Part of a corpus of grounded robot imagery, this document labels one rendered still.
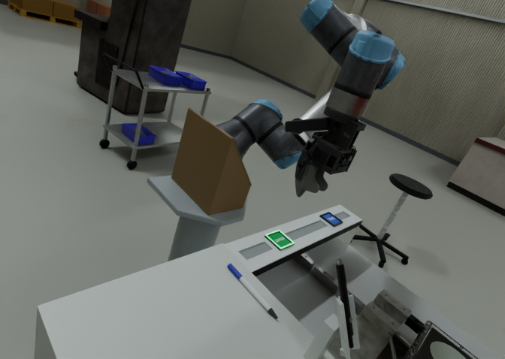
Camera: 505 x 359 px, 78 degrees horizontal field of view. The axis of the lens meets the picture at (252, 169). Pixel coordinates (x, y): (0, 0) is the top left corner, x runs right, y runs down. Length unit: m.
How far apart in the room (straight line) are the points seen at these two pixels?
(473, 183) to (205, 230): 5.90
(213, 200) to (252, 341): 0.55
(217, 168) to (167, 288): 0.49
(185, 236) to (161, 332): 0.68
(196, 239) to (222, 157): 0.36
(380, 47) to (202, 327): 0.56
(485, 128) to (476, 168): 2.88
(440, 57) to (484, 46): 0.91
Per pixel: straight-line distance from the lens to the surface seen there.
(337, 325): 0.54
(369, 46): 0.63
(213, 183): 1.00
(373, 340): 0.84
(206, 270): 0.64
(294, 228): 0.88
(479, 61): 9.58
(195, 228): 1.15
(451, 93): 9.57
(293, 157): 1.06
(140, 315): 0.55
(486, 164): 6.61
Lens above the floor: 1.40
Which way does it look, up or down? 23 degrees down
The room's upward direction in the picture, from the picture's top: 20 degrees clockwise
